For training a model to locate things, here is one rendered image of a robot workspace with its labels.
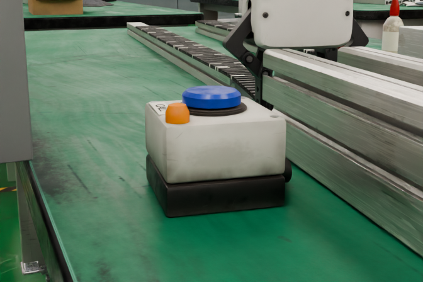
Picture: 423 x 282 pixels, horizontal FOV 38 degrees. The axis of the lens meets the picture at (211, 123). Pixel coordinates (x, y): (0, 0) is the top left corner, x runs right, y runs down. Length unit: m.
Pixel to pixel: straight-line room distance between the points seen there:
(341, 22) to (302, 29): 0.04
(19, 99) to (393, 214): 0.30
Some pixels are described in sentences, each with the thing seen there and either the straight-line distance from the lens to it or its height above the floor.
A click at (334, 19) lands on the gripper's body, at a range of 0.60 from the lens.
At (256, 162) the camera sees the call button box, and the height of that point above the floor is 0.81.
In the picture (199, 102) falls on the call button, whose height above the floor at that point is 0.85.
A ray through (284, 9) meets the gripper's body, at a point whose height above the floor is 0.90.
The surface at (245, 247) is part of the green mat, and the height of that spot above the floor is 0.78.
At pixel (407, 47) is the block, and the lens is 0.70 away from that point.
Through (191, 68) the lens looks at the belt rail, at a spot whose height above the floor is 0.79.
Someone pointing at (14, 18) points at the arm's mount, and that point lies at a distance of 0.51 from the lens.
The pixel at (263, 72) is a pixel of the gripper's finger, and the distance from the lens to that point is 0.59.
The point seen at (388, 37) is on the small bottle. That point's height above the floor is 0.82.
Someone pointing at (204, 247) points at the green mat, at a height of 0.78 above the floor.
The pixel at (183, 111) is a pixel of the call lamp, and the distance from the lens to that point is 0.38.
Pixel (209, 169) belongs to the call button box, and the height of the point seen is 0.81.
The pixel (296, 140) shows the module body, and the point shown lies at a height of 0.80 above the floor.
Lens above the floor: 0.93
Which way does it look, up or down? 13 degrees down
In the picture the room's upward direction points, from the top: straight up
